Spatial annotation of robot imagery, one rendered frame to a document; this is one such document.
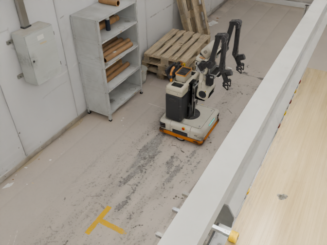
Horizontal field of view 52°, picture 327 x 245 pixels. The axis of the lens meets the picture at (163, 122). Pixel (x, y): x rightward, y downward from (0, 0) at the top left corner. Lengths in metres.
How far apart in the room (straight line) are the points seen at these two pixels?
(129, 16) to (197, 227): 4.59
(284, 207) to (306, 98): 1.67
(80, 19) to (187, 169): 2.32
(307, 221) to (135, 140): 2.66
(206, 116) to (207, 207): 3.92
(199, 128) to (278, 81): 3.28
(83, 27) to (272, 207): 3.09
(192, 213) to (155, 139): 3.96
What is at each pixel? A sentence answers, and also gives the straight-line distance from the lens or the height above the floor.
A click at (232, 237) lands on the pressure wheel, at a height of 0.97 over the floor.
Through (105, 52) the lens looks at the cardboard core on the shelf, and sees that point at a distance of 4.85.
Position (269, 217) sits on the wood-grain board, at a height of 0.90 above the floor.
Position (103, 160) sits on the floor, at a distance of 4.47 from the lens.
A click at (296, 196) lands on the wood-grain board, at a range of 2.99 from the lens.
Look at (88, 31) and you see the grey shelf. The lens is 4.49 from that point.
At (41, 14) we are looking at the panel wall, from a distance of 4.30.
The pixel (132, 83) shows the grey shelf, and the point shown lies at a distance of 5.67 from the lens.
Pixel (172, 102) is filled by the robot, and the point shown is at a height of 0.59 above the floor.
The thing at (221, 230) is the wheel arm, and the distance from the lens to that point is 2.57.
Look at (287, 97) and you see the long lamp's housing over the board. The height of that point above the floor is 2.36.
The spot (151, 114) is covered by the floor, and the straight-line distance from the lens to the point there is 5.15.
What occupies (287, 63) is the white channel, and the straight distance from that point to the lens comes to 1.35.
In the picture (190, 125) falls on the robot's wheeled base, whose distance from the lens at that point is 4.48.
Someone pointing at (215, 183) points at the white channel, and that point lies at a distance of 0.81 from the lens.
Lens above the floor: 3.06
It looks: 38 degrees down
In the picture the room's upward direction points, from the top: 1 degrees counter-clockwise
